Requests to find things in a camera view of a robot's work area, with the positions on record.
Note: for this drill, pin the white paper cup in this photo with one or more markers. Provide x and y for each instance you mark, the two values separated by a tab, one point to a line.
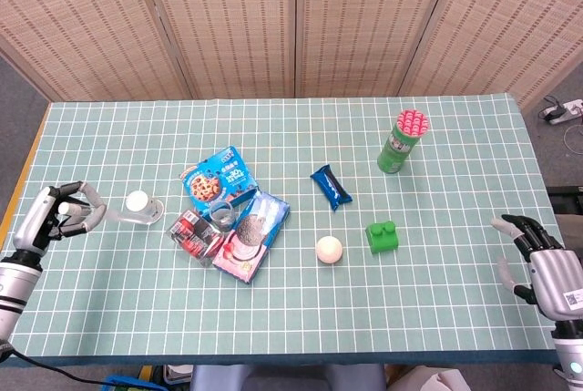
139	203

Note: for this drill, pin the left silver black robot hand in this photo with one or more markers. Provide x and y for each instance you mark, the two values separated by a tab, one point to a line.
34	222

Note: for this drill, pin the red black snack packet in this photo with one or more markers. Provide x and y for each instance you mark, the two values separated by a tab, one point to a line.
191	236

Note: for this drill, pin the clear plastic bottle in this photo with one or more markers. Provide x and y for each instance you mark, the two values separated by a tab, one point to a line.
66	208

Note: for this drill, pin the white power strip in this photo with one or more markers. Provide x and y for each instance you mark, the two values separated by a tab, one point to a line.
569	110

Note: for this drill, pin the clear glass cup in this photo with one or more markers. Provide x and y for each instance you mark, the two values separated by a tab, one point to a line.
223	218

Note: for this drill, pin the white ball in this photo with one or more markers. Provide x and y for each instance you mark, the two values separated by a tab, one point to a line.
329	250

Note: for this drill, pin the small white box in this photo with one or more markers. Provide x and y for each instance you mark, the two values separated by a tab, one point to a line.
177	373

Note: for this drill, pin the beige cardboard box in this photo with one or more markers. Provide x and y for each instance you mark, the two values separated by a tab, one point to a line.
428	382

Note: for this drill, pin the black equipment case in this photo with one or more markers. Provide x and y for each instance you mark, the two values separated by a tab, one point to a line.
565	199

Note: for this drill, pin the blue plastic crate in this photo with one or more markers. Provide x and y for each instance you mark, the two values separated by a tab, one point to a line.
125	383

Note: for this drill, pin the blue Oreo snack pack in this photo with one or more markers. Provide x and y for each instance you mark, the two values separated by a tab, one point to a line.
331	187

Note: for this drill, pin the green grid tablecloth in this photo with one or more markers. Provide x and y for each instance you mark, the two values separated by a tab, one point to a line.
291	309

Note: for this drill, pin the woven bamboo folding screen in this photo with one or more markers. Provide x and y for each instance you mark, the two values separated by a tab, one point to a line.
291	22

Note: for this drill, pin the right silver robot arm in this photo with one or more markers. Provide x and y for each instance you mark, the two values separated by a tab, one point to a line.
569	354

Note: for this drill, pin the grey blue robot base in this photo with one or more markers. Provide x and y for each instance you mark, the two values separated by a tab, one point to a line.
287	379

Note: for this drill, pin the blue pink Oreo box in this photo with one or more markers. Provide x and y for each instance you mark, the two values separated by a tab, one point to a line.
255	236

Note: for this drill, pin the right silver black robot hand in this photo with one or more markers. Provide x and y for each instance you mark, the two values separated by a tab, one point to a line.
553	279

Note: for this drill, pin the black power adapter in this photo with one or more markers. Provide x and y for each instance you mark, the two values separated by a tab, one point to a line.
552	112

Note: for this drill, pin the green chips can pink lid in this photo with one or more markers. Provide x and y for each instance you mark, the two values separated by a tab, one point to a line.
398	145

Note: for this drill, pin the blue chocolate chip cookie box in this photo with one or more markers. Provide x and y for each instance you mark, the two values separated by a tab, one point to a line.
214	179

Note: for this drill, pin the green toy brick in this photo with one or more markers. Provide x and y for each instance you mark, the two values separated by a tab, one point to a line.
382	239

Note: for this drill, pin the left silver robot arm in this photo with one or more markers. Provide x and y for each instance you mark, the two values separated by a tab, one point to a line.
13	286

